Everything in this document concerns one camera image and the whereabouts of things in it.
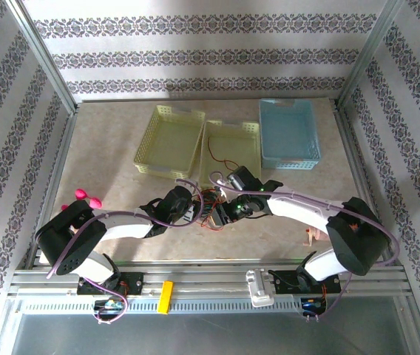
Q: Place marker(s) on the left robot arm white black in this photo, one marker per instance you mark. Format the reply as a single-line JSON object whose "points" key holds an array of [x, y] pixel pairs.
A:
{"points": [[125, 226]]}

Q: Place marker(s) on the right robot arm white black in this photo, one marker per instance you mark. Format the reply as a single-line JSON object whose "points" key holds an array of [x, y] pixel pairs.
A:
{"points": [[295, 211]]}

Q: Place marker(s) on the yellow perforated plastic basket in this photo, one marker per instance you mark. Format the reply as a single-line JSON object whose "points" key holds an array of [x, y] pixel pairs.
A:
{"points": [[169, 142], [232, 148]]}

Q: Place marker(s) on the peach plastic clip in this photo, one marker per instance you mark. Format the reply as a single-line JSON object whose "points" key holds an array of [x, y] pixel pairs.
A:
{"points": [[311, 236]]}

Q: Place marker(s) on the yellow plastic block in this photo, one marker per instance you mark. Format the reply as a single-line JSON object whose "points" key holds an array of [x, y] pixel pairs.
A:
{"points": [[166, 296]]}

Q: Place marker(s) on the pink rubber object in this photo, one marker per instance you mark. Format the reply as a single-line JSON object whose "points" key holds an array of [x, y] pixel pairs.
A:
{"points": [[83, 193]]}

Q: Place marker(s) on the blue perforated plastic basket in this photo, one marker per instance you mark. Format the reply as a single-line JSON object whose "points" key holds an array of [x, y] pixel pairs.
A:
{"points": [[289, 133]]}

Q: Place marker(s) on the aluminium frame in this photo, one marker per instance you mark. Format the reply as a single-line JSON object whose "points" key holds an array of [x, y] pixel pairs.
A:
{"points": [[202, 275]]}

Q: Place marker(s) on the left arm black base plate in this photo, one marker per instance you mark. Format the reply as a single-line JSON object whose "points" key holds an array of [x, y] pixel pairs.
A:
{"points": [[136, 284]]}

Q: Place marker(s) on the white plastic bracket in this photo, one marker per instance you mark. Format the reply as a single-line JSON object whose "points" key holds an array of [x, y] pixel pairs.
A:
{"points": [[259, 288]]}

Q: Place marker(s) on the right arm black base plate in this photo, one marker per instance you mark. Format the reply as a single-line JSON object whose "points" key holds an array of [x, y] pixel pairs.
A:
{"points": [[284, 282]]}

